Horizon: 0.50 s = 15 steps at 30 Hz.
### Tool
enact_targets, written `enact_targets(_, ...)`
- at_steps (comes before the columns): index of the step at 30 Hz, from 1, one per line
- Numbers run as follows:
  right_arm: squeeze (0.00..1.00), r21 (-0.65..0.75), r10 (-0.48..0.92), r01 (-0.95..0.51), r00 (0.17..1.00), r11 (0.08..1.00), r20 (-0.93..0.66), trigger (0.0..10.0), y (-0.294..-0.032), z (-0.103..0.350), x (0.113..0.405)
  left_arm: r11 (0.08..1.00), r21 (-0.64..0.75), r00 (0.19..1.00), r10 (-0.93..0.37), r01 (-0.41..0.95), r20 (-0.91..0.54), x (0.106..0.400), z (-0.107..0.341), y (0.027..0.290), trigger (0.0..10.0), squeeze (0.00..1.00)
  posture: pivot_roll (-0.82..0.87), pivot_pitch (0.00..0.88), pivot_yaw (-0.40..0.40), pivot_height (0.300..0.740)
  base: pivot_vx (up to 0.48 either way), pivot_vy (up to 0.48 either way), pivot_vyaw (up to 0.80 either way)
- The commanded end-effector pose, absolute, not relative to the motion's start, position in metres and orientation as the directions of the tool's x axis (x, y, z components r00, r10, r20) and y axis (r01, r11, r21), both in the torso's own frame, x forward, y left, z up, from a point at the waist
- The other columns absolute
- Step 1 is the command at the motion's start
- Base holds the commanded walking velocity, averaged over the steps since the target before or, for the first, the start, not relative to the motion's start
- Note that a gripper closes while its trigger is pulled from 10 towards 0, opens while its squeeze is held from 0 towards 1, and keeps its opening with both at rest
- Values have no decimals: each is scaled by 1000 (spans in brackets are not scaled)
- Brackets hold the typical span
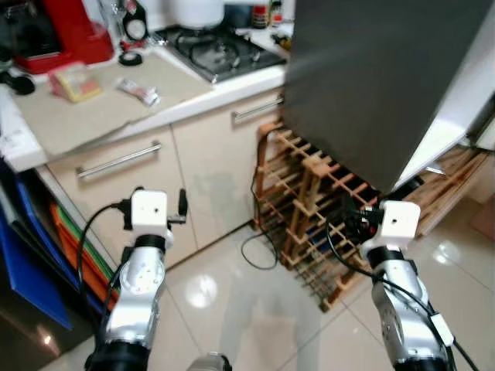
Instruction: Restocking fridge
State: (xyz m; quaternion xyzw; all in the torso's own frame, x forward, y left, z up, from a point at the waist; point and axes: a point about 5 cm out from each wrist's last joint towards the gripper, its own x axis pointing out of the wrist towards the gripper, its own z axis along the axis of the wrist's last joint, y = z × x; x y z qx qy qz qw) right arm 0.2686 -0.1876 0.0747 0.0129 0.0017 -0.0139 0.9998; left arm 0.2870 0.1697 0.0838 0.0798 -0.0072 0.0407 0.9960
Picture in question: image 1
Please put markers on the red kitchen appliance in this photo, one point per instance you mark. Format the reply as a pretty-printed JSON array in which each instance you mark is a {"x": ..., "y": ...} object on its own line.
[{"x": 77, "y": 31}]

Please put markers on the white fridge cabinet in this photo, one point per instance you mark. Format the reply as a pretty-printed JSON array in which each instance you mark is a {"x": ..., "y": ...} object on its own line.
[{"x": 483, "y": 133}]

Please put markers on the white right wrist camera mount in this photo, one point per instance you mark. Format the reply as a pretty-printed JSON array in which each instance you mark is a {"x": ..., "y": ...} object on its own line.
[{"x": 399, "y": 222}]

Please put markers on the pink floor mat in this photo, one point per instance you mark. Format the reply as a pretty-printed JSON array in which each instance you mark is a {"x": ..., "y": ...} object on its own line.
[{"x": 483, "y": 220}]

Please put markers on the dark grey fridge door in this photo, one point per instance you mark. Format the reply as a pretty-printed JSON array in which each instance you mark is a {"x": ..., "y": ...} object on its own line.
[{"x": 363, "y": 77}]

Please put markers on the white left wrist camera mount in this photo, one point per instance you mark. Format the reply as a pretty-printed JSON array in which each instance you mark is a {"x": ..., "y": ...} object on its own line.
[{"x": 150, "y": 210}]

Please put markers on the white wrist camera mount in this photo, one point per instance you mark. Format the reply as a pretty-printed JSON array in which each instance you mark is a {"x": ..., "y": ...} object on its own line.
[
  {"x": 399, "y": 222},
  {"x": 150, "y": 210}
]

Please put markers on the small black object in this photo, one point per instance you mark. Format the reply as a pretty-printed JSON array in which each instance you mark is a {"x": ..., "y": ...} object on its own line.
[{"x": 17, "y": 83}]

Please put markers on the blue board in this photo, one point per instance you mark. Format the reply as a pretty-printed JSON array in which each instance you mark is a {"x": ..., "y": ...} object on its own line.
[{"x": 23, "y": 263}]

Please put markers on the steel gas hob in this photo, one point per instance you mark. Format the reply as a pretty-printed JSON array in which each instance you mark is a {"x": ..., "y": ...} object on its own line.
[{"x": 224, "y": 54}]

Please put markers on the wooden wine rack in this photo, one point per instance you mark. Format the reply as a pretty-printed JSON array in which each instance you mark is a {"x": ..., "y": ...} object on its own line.
[{"x": 305, "y": 193}]

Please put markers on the black round kitchen timer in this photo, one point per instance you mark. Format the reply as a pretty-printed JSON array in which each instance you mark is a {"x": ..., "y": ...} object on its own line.
[{"x": 135, "y": 25}]

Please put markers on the white pot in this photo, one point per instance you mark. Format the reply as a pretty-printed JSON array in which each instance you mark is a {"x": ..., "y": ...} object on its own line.
[{"x": 197, "y": 11}]

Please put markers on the yellow red food packet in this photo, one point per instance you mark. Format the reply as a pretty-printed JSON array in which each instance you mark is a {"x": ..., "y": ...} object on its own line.
[{"x": 76, "y": 83}]

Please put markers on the dark sauce jar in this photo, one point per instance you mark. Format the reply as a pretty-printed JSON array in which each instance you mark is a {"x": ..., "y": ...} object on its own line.
[{"x": 260, "y": 17}]

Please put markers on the beige cabinet front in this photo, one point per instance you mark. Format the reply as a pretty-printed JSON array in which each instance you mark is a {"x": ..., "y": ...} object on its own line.
[
  {"x": 116, "y": 201},
  {"x": 220, "y": 170}
]

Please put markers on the orange board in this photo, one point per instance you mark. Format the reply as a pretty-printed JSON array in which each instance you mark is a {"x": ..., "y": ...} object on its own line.
[{"x": 81, "y": 247}]

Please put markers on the black tape roll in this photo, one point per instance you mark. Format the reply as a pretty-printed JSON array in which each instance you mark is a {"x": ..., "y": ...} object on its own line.
[{"x": 122, "y": 59}]

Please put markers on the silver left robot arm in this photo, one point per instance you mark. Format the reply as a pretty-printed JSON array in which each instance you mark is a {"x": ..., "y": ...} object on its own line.
[{"x": 139, "y": 286}]

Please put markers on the white red snack packet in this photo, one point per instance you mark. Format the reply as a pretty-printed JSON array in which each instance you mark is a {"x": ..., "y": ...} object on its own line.
[{"x": 139, "y": 91}]

